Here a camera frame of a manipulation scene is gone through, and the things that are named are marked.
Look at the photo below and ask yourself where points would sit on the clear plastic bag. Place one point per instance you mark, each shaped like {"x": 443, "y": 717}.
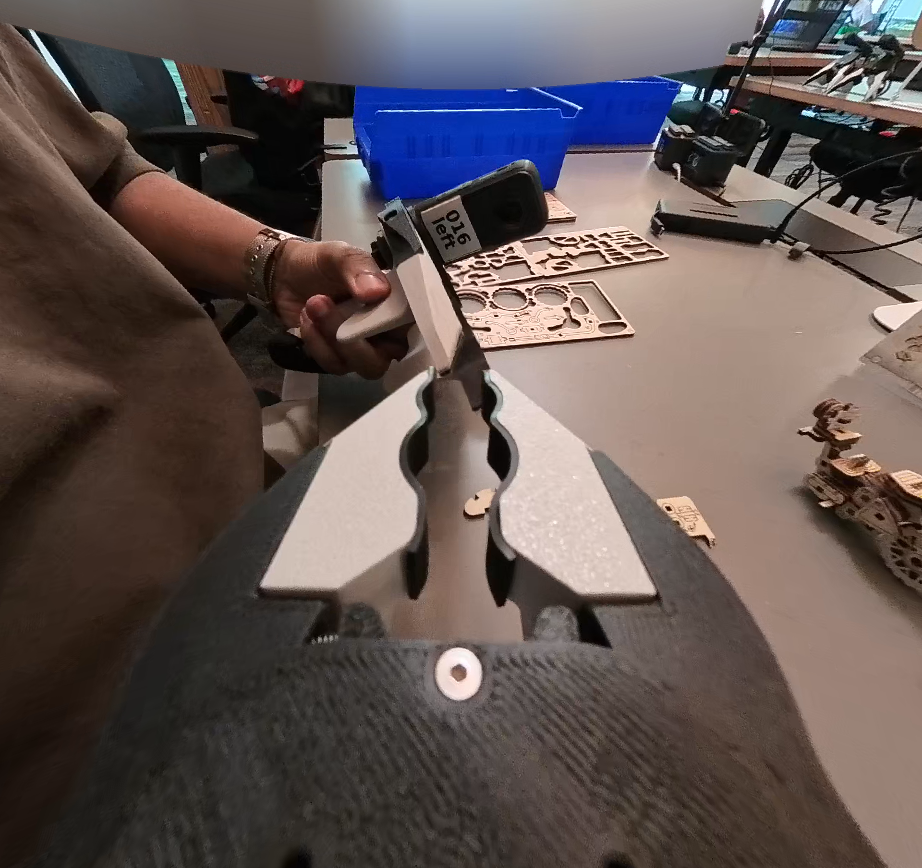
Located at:
{"x": 900, "y": 363}

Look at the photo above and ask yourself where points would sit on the wooden cutout puzzle sheet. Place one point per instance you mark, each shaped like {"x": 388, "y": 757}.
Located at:
{"x": 652, "y": 248}

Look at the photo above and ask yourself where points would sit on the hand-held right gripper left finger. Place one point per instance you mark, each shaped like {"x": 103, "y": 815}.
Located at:
{"x": 353, "y": 515}

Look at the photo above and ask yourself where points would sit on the black office chair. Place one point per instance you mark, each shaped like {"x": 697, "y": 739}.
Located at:
{"x": 194, "y": 137}

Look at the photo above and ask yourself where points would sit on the white round base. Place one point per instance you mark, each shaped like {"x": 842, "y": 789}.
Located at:
{"x": 900, "y": 317}

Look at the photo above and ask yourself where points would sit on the black power bank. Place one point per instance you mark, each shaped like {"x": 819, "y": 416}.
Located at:
{"x": 720, "y": 218}

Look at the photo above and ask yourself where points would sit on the black grey gripper device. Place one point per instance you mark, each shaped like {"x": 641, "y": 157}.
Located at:
{"x": 864, "y": 54}

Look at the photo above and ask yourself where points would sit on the wooden motorcycle model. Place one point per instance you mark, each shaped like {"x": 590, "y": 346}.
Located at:
{"x": 864, "y": 493}

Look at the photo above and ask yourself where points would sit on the light wooden table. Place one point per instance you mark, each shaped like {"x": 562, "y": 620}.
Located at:
{"x": 893, "y": 113}

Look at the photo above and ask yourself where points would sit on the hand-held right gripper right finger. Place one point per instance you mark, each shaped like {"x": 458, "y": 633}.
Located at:
{"x": 569, "y": 522}

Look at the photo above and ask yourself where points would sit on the small engraved wooden sheet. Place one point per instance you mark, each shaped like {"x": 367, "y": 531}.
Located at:
{"x": 562, "y": 211}

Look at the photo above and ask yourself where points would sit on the person's left forearm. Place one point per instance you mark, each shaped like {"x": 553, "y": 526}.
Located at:
{"x": 187, "y": 227}

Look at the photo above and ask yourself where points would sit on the black battery charger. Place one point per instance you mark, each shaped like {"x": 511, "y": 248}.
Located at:
{"x": 702, "y": 158}

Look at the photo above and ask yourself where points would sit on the person's left hand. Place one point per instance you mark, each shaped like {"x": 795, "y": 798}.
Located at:
{"x": 317, "y": 277}

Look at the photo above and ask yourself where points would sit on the blue plastic bin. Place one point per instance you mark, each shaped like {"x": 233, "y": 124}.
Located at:
{"x": 461, "y": 147}
{"x": 619, "y": 115}

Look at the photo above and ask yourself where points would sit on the puzzle sheet with round holes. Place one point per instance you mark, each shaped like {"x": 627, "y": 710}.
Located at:
{"x": 562, "y": 338}

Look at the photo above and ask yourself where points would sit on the slotted wooden panel piece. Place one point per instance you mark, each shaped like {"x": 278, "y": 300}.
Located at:
{"x": 702, "y": 533}

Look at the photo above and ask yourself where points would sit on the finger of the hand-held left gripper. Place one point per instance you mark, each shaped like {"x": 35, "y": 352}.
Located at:
{"x": 475, "y": 378}
{"x": 436, "y": 313}

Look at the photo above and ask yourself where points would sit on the notched wooden disc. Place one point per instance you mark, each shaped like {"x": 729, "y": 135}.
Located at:
{"x": 477, "y": 506}

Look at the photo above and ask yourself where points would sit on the open laptop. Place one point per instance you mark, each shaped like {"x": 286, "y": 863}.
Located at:
{"x": 799, "y": 28}

